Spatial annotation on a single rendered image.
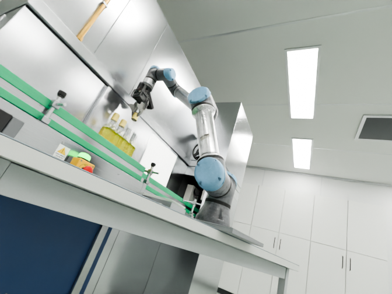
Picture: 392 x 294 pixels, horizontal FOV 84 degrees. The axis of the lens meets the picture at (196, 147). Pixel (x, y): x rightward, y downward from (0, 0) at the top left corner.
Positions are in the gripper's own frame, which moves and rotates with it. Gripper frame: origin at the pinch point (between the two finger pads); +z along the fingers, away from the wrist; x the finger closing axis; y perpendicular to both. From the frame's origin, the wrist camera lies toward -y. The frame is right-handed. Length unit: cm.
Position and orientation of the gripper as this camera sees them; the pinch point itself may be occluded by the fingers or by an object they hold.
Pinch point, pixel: (136, 115)
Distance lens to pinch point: 135.3
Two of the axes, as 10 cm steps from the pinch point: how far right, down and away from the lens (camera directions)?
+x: 8.8, 0.9, -4.7
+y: -3.8, -4.8, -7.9
